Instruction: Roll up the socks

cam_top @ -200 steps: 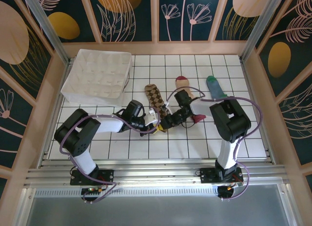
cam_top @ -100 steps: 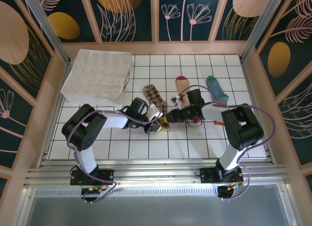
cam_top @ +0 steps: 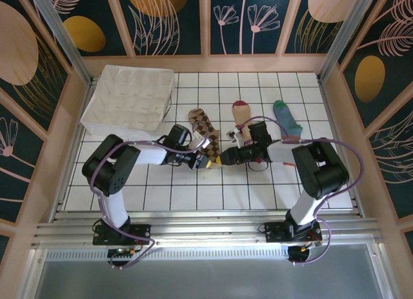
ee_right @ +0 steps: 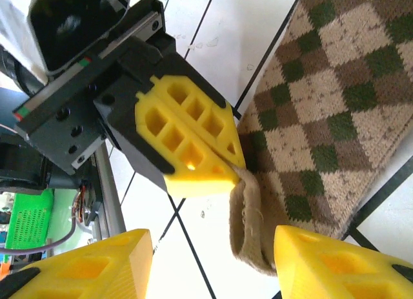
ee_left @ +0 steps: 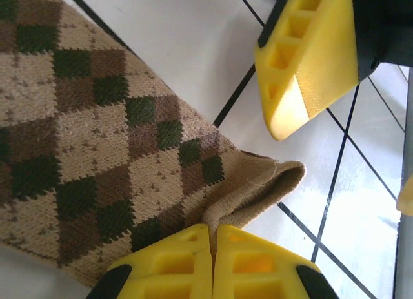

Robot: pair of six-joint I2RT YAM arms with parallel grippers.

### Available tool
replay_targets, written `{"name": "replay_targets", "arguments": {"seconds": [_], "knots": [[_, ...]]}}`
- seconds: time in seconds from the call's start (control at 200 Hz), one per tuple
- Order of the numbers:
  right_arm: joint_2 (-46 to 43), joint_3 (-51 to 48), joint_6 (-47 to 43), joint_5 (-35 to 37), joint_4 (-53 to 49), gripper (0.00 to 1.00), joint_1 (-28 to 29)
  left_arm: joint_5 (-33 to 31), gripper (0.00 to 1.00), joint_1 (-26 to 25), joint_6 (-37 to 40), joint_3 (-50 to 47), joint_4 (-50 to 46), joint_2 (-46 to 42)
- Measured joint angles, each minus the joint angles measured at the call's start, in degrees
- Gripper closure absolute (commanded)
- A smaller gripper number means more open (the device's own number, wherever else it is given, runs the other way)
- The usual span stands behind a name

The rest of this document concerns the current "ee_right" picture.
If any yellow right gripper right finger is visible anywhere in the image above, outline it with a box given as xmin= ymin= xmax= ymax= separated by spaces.
xmin=273 ymin=224 xmax=413 ymax=299

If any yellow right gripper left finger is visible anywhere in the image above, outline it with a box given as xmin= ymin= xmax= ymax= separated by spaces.
xmin=0 ymin=228 xmax=152 ymax=299

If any brown green argyle sock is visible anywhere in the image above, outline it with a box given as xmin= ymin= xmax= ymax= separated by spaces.
xmin=228 ymin=0 xmax=413 ymax=277

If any green plastic crate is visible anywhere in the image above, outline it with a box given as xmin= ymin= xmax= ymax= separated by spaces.
xmin=5 ymin=189 xmax=55 ymax=251

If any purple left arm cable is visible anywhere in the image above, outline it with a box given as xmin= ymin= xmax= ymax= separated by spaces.
xmin=0 ymin=211 xmax=80 ymax=258

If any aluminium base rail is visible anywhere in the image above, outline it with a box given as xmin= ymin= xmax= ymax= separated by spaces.
xmin=91 ymin=140 xmax=128 ymax=243

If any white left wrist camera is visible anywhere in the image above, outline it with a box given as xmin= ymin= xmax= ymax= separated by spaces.
xmin=0 ymin=0 xmax=133 ymax=85

